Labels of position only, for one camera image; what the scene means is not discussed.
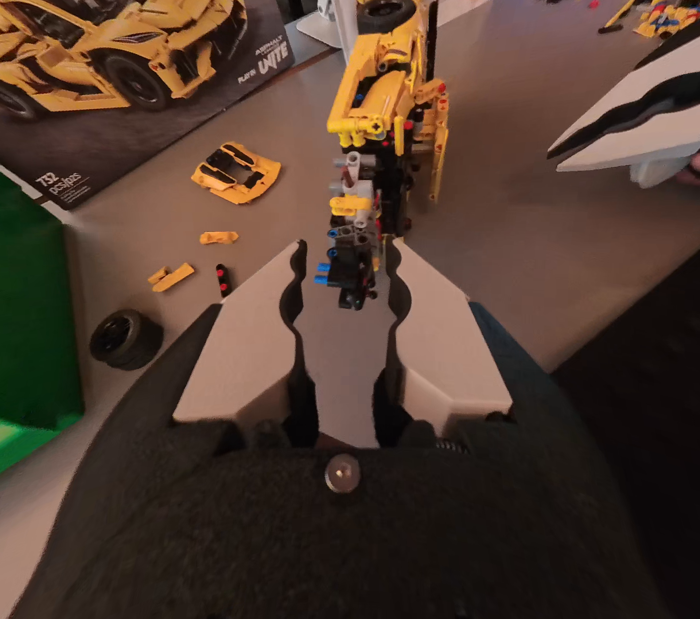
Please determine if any white metal stand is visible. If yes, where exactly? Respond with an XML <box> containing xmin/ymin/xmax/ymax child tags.
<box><xmin>297</xmin><ymin>0</ymin><xmax>345</xmax><ymax>50</ymax></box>

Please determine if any green plastic bin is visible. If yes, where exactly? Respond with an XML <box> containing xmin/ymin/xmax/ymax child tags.
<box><xmin>0</xmin><ymin>173</ymin><xmax>85</xmax><ymax>472</ymax></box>

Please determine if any black dimpled mat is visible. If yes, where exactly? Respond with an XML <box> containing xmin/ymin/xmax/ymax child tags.
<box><xmin>549</xmin><ymin>247</ymin><xmax>700</xmax><ymax>619</ymax></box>

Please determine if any dark car set box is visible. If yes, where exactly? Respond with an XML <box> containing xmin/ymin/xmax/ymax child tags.
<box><xmin>0</xmin><ymin>0</ymin><xmax>296</xmax><ymax>210</ymax></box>

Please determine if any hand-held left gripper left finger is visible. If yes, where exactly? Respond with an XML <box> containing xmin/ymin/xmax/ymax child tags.
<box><xmin>172</xmin><ymin>241</ymin><xmax>319</xmax><ymax>447</ymax></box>

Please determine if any pile of small bricks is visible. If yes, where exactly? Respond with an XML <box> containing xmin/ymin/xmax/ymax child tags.
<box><xmin>633</xmin><ymin>0</ymin><xmax>700</xmax><ymax>40</ymax></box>

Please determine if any yellow toy brick car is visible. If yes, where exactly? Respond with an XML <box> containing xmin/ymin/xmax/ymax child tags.
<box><xmin>327</xmin><ymin>0</ymin><xmax>450</xmax><ymax>243</ymax></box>

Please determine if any yellow brick car panel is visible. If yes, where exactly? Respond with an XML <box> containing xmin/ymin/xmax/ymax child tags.
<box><xmin>190</xmin><ymin>141</ymin><xmax>282</xmax><ymax>205</ymax></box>

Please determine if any short yellow brick axle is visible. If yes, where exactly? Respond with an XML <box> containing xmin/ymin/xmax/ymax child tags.
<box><xmin>598</xmin><ymin>0</ymin><xmax>641</xmax><ymax>35</ymax></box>

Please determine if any black grey brick assembly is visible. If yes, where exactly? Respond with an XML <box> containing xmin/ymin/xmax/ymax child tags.
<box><xmin>314</xmin><ymin>226</ymin><xmax>384</xmax><ymax>311</ymax></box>

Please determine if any black toy tyre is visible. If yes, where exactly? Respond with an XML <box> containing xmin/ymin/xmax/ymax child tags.
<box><xmin>89</xmin><ymin>309</ymin><xmax>165</xmax><ymax>371</ymax></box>

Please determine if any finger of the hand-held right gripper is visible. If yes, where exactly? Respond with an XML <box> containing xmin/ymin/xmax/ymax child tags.
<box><xmin>556</xmin><ymin>108</ymin><xmax>700</xmax><ymax>173</ymax></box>
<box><xmin>547</xmin><ymin>20</ymin><xmax>700</xmax><ymax>161</ymax></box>

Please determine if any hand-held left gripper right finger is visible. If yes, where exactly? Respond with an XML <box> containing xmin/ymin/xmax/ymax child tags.
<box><xmin>373</xmin><ymin>236</ymin><xmax>514</xmax><ymax>447</ymax></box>

